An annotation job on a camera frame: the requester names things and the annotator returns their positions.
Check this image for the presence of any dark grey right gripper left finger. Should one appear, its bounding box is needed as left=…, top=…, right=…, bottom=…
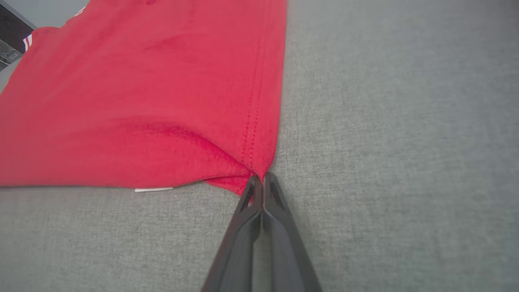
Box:
left=202, top=174, right=263, bottom=292

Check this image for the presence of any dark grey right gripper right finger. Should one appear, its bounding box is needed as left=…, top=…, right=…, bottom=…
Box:
left=263, top=172, right=323, bottom=292

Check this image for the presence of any red white striped jersey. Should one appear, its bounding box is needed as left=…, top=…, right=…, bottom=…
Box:
left=0, top=0, right=288, bottom=197

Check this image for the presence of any black computer tower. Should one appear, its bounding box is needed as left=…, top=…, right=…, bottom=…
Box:
left=0, top=4, right=37, bottom=71

